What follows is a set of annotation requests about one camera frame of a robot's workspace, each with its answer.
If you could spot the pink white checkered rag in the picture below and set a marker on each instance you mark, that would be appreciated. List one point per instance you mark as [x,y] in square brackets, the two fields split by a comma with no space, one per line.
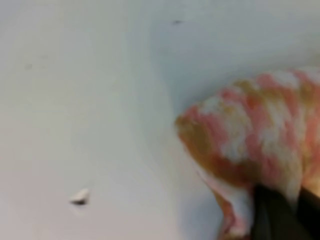
[262,130]

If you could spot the small white paper scrap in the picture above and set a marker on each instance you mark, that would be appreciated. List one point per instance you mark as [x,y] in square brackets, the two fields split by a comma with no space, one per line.
[80,198]

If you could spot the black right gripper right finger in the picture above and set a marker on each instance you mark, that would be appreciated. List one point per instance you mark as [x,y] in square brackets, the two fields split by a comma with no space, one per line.
[308,212]

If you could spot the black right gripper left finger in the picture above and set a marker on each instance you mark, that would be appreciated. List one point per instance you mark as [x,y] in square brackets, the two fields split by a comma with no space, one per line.
[274,218]

